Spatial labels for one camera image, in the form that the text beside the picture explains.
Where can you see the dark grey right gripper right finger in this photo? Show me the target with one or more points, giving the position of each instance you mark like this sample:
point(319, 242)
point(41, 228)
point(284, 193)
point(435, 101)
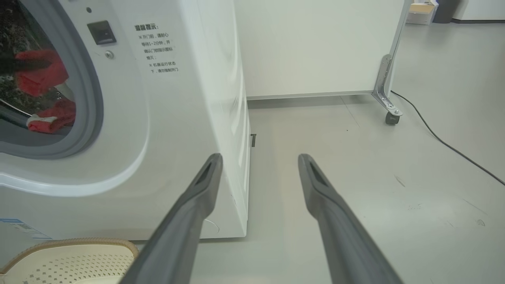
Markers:
point(339, 228)

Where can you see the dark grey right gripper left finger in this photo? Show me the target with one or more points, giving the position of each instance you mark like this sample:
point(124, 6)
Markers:
point(185, 221)

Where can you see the red cloth garment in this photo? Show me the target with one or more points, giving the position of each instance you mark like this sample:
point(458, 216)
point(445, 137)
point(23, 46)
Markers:
point(39, 81)

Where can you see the white front-load washing machine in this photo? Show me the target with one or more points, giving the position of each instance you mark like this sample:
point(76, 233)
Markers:
point(165, 130)

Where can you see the cream perforated laundry basket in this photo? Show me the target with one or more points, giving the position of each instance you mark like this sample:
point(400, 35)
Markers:
point(67, 262)

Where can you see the blue white energy label sticker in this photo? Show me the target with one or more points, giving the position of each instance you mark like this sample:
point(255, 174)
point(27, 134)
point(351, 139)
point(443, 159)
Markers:
point(21, 228)

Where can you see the white partition panel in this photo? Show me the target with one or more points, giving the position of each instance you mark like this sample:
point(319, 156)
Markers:
point(315, 47)

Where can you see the cardboard box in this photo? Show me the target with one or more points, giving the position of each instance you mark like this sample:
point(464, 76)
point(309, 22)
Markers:
point(420, 14)

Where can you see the dark grey bin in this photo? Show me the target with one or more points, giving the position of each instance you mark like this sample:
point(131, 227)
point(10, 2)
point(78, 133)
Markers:
point(446, 10)

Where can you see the metal bracket with caster wheel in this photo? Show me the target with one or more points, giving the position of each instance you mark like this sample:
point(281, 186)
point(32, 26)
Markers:
point(384, 85)

